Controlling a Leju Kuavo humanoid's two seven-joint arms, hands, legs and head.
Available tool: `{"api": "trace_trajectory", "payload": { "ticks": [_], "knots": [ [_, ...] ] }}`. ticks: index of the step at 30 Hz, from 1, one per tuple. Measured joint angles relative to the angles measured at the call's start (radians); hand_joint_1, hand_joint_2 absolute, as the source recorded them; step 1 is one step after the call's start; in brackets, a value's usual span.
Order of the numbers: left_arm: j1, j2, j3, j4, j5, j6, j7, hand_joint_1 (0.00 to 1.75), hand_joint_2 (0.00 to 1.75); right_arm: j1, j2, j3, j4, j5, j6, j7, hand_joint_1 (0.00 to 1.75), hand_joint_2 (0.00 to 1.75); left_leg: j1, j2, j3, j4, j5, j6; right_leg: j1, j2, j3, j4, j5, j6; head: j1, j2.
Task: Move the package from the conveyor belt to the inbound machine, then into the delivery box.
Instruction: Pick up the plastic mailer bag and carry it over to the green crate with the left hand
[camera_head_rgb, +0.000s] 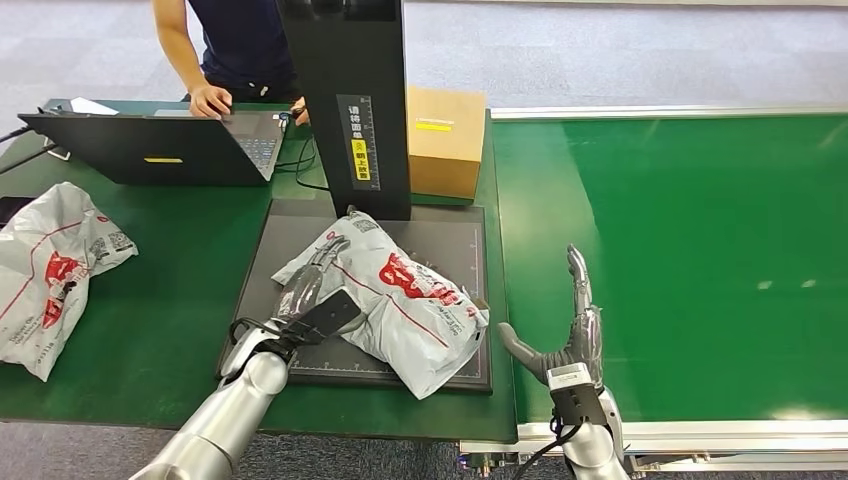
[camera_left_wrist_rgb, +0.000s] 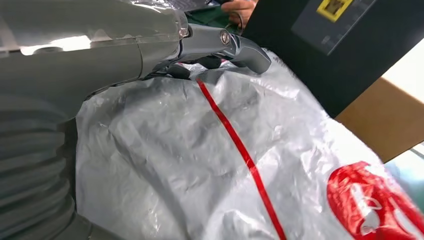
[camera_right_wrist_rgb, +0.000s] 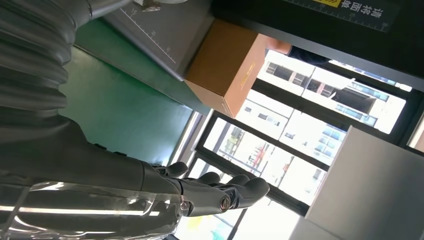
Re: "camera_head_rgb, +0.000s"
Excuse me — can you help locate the aluminium conveyor frame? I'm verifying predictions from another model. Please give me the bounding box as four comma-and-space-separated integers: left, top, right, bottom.
460, 104, 848, 475

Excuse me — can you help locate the brown cardboard box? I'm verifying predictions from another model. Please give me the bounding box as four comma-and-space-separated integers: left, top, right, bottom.
405, 86, 488, 201

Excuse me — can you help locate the green conveyor belt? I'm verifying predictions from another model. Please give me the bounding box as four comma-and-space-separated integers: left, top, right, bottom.
491, 113, 848, 425

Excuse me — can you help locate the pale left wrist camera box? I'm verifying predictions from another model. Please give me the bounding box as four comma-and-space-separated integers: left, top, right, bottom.
278, 288, 364, 349

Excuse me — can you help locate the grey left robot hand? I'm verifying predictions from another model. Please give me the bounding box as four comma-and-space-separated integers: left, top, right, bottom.
272, 235, 352, 326

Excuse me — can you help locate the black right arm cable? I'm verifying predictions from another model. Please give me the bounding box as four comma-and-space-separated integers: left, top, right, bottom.
510, 420, 584, 480

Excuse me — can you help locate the person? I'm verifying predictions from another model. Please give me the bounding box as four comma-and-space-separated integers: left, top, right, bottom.
150, 0, 311, 127

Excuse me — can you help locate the grey courier bag red print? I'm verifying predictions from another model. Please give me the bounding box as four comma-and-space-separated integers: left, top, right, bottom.
0, 182, 139, 384
271, 209, 492, 401

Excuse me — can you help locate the white paper sheet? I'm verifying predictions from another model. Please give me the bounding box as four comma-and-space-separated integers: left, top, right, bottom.
66, 97, 121, 117

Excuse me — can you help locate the black laptop cable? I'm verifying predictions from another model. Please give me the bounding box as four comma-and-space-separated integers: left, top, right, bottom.
0, 144, 58, 177

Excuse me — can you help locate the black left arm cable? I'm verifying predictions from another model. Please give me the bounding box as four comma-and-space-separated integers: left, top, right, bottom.
227, 316, 283, 347

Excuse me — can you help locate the person's right hand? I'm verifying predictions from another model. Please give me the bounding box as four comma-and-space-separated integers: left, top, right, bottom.
188, 82, 234, 122

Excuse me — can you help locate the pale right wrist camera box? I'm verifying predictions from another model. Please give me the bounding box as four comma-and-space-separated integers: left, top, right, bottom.
546, 362, 609, 427

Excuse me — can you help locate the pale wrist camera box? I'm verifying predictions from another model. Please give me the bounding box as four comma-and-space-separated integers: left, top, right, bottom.
278, 288, 364, 349
546, 362, 609, 427

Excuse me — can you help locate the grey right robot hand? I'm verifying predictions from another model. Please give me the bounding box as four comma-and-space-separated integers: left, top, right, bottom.
496, 243, 605, 389

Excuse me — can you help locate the black scanner cable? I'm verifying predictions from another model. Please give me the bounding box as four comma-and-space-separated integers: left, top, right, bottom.
273, 125, 333, 193

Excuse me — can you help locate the black laptop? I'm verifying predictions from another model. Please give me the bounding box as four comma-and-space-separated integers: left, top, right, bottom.
16, 109, 293, 187

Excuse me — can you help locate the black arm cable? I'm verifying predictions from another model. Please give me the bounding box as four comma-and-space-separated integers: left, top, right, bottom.
227, 316, 283, 347
510, 420, 584, 480

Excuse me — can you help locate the black inbound scanner machine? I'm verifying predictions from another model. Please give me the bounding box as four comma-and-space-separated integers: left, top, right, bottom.
217, 0, 495, 395

